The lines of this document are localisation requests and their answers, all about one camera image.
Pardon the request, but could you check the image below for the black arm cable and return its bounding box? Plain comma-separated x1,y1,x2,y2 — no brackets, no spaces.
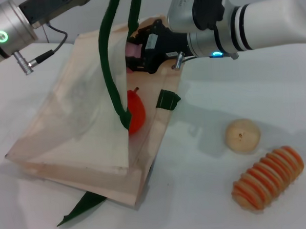
173,50,197,70
11,20,71,76

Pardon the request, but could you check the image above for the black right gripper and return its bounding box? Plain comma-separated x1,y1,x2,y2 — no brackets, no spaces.
124,18,193,76

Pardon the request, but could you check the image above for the orange toy fruit with stem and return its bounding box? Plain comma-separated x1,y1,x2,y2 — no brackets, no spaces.
125,86,148,135

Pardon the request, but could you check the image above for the pink toy peach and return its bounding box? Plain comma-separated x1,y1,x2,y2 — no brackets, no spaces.
125,41,143,58

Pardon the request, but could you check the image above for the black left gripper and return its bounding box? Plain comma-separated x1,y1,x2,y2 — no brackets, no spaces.
18,0,95,29

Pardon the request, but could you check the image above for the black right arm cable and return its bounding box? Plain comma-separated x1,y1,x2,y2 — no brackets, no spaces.
173,50,197,70

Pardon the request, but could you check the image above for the orange striped toy bread roll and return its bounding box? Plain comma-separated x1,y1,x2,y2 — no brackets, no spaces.
229,144,306,214

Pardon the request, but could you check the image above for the white handbag with green handles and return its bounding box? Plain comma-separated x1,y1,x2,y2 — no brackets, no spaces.
0,0,192,229

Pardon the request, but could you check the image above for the beige round toy fruit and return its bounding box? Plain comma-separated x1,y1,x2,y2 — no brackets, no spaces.
224,117,262,155

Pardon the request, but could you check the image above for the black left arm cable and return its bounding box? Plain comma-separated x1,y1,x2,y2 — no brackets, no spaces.
11,20,71,76

